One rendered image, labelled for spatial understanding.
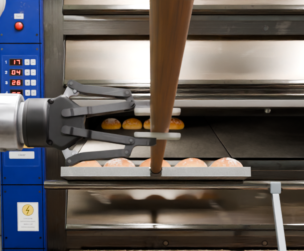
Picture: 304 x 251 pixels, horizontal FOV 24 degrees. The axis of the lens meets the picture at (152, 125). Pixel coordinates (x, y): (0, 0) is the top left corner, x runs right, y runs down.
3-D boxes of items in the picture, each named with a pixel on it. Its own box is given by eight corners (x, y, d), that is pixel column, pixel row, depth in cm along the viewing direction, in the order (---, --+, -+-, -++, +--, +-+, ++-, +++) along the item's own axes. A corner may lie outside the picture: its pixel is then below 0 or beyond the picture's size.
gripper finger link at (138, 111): (134, 115, 112) (134, 110, 112) (180, 115, 112) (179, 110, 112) (134, 112, 109) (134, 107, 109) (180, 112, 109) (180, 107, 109)
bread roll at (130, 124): (122, 129, 355) (122, 118, 354) (121, 128, 361) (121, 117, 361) (142, 129, 355) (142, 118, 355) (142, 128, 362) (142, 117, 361)
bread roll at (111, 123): (101, 129, 355) (101, 118, 354) (101, 128, 362) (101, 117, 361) (121, 129, 356) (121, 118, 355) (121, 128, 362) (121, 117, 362)
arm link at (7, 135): (-8, 155, 114) (30, 155, 114) (-21, 149, 105) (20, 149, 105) (-6, 98, 116) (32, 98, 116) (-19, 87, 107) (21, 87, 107)
